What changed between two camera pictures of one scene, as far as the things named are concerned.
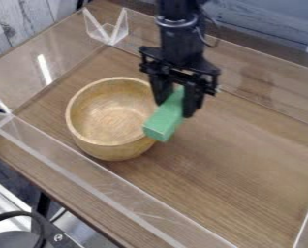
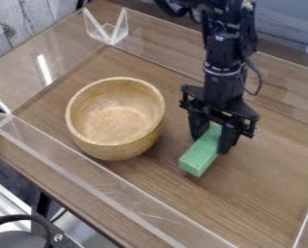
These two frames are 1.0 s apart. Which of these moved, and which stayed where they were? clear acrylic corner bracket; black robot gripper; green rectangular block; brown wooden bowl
Moved: green rectangular block; black robot gripper
Stayed: clear acrylic corner bracket; brown wooden bowl
